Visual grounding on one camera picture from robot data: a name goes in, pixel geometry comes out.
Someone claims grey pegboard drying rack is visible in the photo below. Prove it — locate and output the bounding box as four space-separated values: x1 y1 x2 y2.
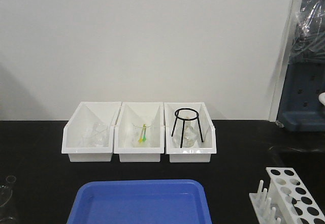
276 8 324 132

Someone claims green plastic dropper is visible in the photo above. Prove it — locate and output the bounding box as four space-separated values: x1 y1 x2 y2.
142 125 147 142

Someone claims glassware in left bin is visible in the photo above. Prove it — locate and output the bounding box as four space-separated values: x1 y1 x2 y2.
81 122 108 147

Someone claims right white storage bin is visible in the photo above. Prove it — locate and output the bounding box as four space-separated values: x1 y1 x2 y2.
164 102 217 163

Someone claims black wire tripod stand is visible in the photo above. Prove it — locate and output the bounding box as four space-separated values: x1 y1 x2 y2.
171 108 204 148

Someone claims blue plastic tray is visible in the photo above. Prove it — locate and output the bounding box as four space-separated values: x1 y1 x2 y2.
67 179 212 223

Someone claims glass beaker with droppers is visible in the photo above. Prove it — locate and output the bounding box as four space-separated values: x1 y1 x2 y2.
131 123 151 148

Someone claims left white storage bin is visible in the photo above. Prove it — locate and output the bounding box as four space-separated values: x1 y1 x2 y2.
61 102 122 163

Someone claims glass beaker on counter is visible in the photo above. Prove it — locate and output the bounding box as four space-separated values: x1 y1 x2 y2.
1 175 17 223

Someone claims white storage bin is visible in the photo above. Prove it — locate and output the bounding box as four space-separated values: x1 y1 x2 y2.
61 102 122 163
164 102 217 163
114 102 165 163

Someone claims yellow plastic dropper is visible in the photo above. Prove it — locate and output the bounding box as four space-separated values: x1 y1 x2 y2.
138 124 146 143

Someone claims middle white storage bin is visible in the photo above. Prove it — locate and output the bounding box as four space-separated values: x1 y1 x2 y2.
114 102 165 163

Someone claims white test tube rack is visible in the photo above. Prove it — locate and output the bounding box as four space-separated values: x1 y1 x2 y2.
249 167 324 223

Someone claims clear plastic bag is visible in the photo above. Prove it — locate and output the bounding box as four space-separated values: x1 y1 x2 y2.
289 0 324 64

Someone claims glass alcohol lamp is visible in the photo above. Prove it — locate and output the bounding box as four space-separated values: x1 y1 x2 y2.
173 117 200 148

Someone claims black lab sink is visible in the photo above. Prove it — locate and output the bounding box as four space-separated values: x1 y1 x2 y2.
269 146 324 202

